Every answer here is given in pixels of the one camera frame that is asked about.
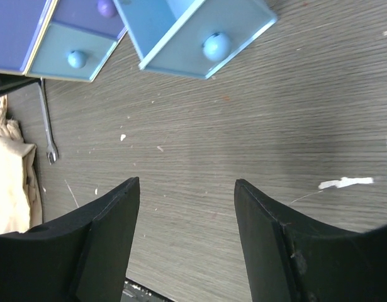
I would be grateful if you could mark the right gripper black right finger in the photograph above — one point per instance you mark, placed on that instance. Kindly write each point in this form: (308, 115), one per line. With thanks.
(292, 257)

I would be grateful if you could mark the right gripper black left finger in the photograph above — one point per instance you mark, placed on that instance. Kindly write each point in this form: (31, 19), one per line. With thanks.
(80, 256)

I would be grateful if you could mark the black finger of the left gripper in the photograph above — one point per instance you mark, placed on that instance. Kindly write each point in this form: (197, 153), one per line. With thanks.
(10, 83)

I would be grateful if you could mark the wide purple drawer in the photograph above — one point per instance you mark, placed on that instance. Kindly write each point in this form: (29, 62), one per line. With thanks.
(14, 34)

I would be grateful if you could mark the light blue drawer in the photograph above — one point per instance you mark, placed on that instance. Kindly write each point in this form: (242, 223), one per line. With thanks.
(193, 38)
(71, 54)

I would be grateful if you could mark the silver end wrench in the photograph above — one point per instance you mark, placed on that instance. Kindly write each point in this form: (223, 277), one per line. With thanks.
(51, 152)

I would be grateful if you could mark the cream drawer cabinet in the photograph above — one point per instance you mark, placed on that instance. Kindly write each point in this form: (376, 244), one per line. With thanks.
(39, 41)

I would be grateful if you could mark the small purple drawer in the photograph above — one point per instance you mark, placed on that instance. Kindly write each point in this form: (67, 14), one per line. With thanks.
(91, 15)

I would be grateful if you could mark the beige cloth bag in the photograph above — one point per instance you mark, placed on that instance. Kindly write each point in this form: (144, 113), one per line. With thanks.
(20, 201)

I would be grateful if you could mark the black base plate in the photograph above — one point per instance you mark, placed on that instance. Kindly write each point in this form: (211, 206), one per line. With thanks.
(135, 292)

